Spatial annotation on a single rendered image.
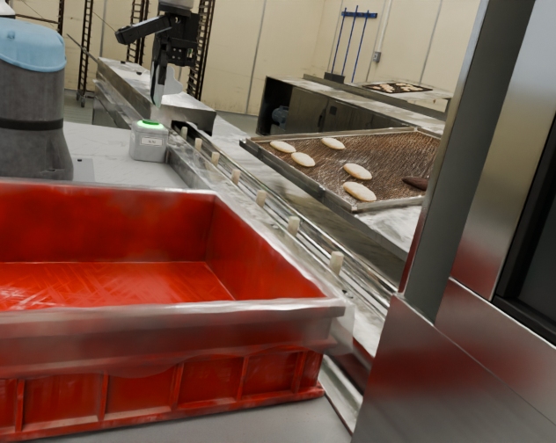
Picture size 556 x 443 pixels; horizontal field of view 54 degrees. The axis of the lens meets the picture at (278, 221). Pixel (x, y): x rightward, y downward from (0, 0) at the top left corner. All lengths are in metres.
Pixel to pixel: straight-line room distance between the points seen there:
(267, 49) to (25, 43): 7.86
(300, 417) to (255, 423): 0.04
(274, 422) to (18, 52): 0.62
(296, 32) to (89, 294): 8.31
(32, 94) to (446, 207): 0.71
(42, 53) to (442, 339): 0.74
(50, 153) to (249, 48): 7.72
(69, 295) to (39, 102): 0.35
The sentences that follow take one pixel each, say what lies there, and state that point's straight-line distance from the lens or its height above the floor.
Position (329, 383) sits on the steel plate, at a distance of 0.56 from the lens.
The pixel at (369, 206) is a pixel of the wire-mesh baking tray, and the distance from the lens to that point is 0.92.
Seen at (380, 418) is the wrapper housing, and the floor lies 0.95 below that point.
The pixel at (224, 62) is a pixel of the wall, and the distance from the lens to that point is 8.45.
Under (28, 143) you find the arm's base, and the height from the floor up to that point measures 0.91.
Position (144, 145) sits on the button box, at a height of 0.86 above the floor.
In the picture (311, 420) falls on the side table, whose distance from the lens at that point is 0.50.
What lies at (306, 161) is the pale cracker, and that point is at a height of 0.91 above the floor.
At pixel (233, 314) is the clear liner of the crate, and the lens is 0.42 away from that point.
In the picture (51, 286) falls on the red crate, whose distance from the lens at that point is 0.65.
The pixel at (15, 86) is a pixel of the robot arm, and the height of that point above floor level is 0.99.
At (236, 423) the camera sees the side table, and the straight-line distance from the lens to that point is 0.48.
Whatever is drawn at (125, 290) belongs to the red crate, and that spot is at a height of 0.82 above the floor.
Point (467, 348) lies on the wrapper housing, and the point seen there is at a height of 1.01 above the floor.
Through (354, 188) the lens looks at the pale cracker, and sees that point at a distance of 0.99.
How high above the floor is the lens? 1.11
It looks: 17 degrees down
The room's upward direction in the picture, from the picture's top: 12 degrees clockwise
